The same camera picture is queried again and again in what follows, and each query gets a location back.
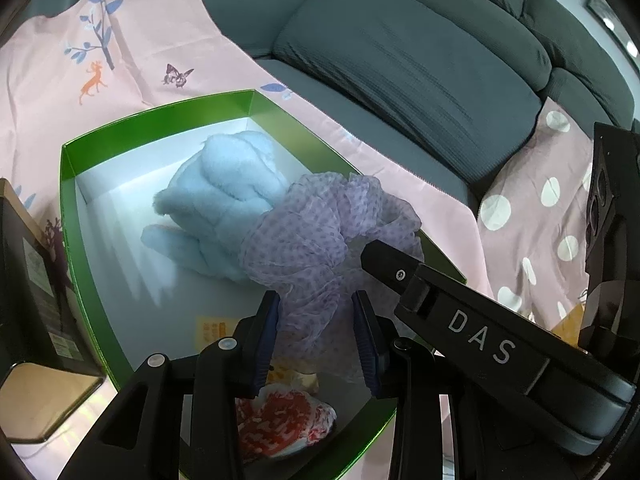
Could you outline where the purple dotted mesh scrunchie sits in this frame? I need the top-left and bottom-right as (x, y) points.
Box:
(239, 172), (423, 381)

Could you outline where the red and white cloth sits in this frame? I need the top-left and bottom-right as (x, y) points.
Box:
(235, 382), (338, 461)

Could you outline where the grey sofa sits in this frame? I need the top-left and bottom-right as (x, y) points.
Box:
(187, 0), (640, 211)

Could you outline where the black and gold box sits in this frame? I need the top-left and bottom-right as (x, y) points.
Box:
(0, 177), (107, 445)

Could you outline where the green cardboard box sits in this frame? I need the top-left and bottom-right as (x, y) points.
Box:
(59, 89), (468, 480)

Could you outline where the pink polka dot cloth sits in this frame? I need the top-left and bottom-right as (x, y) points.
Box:
(477, 97), (598, 333)

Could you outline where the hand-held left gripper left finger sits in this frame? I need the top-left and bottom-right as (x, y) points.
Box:
(57, 291), (281, 480)

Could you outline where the large yellow tissue pack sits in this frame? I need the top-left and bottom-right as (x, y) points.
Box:
(550, 304), (587, 353)

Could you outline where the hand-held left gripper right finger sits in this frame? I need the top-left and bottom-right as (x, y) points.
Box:
(351, 290), (576, 480)

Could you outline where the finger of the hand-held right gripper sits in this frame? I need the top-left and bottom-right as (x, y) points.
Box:
(360, 239), (427, 307)

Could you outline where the dark framed wall picture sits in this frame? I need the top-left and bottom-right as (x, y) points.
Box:
(587, 0), (623, 28)

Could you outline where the pink printed bed sheet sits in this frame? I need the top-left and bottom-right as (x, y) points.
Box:
(0, 0), (503, 480)

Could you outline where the light blue fluffy cloth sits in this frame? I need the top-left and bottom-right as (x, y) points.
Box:
(141, 130), (291, 281)

